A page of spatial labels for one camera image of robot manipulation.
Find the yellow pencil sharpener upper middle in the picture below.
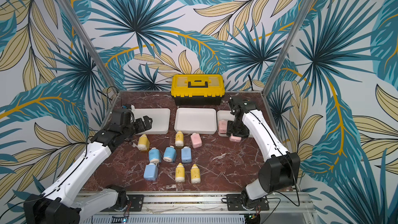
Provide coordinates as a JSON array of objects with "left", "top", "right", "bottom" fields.
[{"left": 175, "top": 131, "right": 184, "bottom": 148}]

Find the blue pencil sharpener middle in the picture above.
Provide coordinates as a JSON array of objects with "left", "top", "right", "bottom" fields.
[{"left": 163, "top": 146, "right": 177, "bottom": 163}]

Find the yellow pencil sharpener lower left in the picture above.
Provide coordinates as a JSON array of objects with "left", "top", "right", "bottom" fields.
[{"left": 175, "top": 163, "right": 185, "bottom": 183}]

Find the blue pencil sharpener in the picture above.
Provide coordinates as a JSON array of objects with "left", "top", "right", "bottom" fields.
[
  {"left": 144, "top": 163, "right": 159, "bottom": 181},
  {"left": 148, "top": 147, "right": 162, "bottom": 164},
  {"left": 181, "top": 146, "right": 192, "bottom": 163},
  {"left": 163, "top": 146, "right": 177, "bottom": 163}
]

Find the white middle storage tray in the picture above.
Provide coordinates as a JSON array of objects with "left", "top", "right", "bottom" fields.
[{"left": 174, "top": 108, "right": 217, "bottom": 134}]

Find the yellow black toolbox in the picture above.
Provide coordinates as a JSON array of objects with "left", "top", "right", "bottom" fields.
[{"left": 171, "top": 74, "right": 226, "bottom": 106}]

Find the white left storage tray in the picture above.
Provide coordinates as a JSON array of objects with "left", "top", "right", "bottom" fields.
[{"left": 132, "top": 108, "right": 171, "bottom": 135}]

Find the yellow pencil sharpener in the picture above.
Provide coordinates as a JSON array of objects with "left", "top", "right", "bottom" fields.
[
  {"left": 137, "top": 134, "right": 150, "bottom": 152},
  {"left": 175, "top": 163, "right": 185, "bottom": 183},
  {"left": 191, "top": 164, "right": 201, "bottom": 184},
  {"left": 175, "top": 131, "right": 184, "bottom": 148}
]

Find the yellow pencil sharpener lower right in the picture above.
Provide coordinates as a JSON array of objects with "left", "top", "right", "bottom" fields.
[{"left": 191, "top": 164, "right": 201, "bottom": 184}]

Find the pink pencil sharpener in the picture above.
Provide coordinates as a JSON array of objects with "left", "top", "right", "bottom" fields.
[
  {"left": 218, "top": 119, "right": 228, "bottom": 134},
  {"left": 190, "top": 133, "right": 203, "bottom": 148},
  {"left": 229, "top": 135, "right": 242, "bottom": 143}
]

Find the blue pencil sharpener right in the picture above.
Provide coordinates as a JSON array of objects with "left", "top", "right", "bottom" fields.
[{"left": 181, "top": 146, "right": 192, "bottom": 163}]

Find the white storage tray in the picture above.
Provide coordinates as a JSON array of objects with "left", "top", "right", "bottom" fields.
[
  {"left": 132, "top": 108, "right": 171, "bottom": 135},
  {"left": 174, "top": 108, "right": 217, "bottom": 134},
  {"left": 217, "top": 110, "right": 254, "bottom": 138}
]

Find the yellow pencil sharpener far left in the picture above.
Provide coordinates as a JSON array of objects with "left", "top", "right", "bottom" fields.
[{"left": 137, "top": 134, "right": 150, "bottom": 152}]

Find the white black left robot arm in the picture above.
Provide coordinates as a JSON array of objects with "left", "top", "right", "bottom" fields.
[{"left": 23, "top": 107, "right": 153, "bottom": 224}]

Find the blue pencil sharpener bottom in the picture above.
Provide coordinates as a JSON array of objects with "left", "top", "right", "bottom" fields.
[{"left": 144, "top": 163, "right": 159, "bottom": 181}]

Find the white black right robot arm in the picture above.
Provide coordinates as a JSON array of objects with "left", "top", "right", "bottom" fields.
[{"left": 227, "top": 97, "right": 301, "bottom": 209}]

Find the blue pencil sharpener left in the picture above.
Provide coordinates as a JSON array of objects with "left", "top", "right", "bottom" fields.
[{"left": 148, "top": 147, "right": 162, "bottom": 164}]

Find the white right storage tray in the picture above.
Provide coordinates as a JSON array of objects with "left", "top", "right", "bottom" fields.
[{"left": 217, "top": 110, "right": 254, "bottom": 138}]

